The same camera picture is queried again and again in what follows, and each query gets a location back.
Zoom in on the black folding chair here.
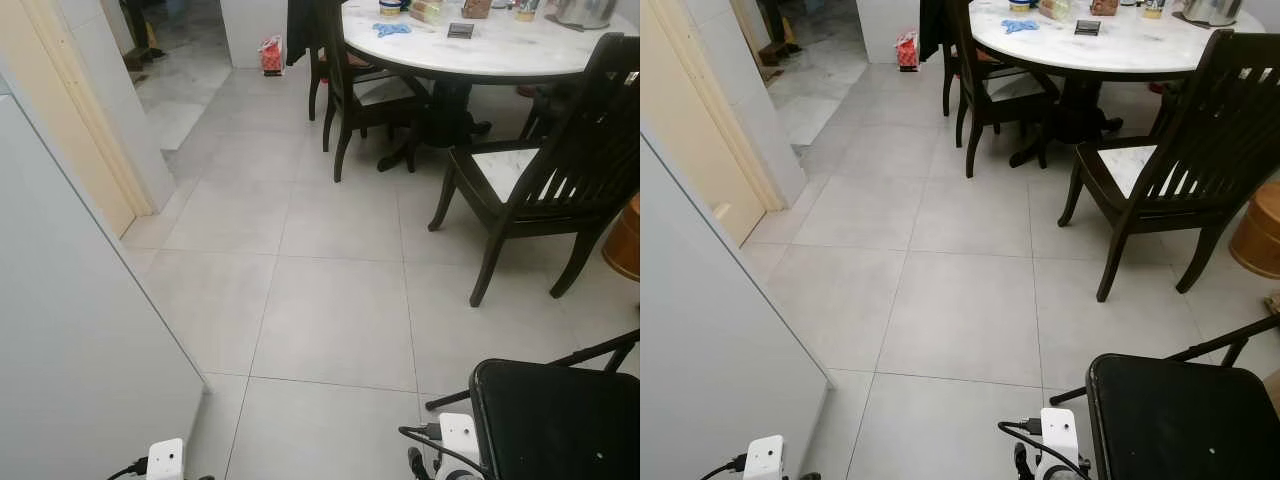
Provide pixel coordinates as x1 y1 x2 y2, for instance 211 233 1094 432
425 330 641 480
1048 315 1280 480

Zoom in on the orange wooden stool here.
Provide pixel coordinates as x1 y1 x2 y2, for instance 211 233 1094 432
1228 180 1280 280
601 195 641 282

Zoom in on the dark wooden slat-back chair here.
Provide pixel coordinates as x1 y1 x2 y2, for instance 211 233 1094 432
428 33 641 308
1057 28 1280 303
308 0 433 184
940 0 1063 179

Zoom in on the round white marble table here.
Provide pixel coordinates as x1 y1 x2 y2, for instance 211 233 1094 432
968 0 1280 169
340 0 641 173

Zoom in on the dark jacket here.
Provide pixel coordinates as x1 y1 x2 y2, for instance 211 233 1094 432
918 0 956 63
286 0 323 68

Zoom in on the metal pot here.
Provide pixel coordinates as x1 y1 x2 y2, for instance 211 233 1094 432
1180 0 1244 27
553 0 618 30

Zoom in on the dark wooden stand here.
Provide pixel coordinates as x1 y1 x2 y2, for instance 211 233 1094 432
755 0 801 67
118 0 166 71

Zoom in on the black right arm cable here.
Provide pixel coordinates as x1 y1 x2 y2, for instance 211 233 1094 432
398 425 491 480
997 420 1091 480

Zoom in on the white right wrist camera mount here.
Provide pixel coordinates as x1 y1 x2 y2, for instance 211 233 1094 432
438 413 484 473
1040 407 1081 471

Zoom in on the cream door frame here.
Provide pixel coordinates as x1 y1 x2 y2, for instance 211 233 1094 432
640 0 791 247
0 0 156 239

